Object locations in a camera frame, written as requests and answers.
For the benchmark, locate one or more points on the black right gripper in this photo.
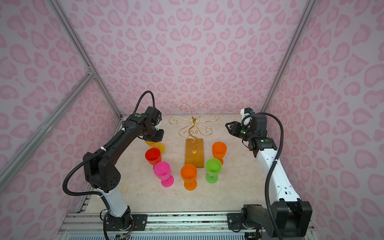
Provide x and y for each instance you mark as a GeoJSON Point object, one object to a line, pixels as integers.
{"type": "Point", "coordinates": [235, 129]}

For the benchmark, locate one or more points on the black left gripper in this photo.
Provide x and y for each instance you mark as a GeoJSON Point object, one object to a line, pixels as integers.
{"type": "Point", "coordinates": [159, 138]}

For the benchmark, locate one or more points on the yellow wine glass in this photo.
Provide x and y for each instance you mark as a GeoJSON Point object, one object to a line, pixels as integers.
{"type": "Point", "coordinates": [157, 145]}

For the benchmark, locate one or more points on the red wine glass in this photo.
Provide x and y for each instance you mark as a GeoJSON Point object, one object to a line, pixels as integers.
{"type": "Point", "coordinates": [153, 156]}

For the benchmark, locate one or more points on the orange wine glass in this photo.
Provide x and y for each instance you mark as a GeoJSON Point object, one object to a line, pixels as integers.
{"type": "Point", "coordinates": [219, 150]}
{"type": "Point", "coordinates": [189, 175]}

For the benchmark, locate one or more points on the pink wine glass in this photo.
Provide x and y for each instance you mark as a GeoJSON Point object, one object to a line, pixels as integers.
{"type": "Point", "coordinates": [163, 172]}

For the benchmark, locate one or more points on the green wine glass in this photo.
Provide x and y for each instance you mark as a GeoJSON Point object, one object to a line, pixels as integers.
{"type": "Point", "coordinates": [213, 168]}

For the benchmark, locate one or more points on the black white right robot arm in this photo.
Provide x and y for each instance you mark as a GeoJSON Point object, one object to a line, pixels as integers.
{"type": "Point", "coordinates": [285, 215]}

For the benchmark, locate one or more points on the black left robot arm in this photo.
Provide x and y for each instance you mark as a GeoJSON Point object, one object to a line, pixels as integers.
{"type": "Point", "coordinates": [136, 125]}

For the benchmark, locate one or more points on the amber wooden rack base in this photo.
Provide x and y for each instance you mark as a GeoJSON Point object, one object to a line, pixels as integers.
{"type": "Point", "coordinates": [194, 154]}

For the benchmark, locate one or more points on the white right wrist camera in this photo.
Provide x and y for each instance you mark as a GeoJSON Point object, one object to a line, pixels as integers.
{"type": "Point", "coordinates": [246, 114]}

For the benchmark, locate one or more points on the gold wire glass rack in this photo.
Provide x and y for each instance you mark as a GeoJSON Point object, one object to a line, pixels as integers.
{"type": "Point", "coordinates": [192, 129]}

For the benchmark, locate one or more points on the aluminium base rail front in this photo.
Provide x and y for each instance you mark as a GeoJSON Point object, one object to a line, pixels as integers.
{"type": "Point", "coordinates": [163, 226]}

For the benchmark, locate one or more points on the aluminium corner frame post right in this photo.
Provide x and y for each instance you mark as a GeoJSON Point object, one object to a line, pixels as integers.
{"type": "Point", "coordinates": [304, 19]}

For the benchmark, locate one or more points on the aluminium corner frame post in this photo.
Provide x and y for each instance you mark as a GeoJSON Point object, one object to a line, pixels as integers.
{"type": "Point", "coordinates": [78, 45]}
{"type": "Point", "coordinates": [304, 19]}

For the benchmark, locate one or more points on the aluminium diagonal frame bar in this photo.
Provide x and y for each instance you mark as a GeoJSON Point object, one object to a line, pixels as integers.
{"type": "Point", "coordinates": [43, 131]}

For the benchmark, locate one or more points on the aluminium corner frame post left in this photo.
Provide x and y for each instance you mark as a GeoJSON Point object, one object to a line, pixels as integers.
{"type": "Point", "coordinates": [78, 45]}

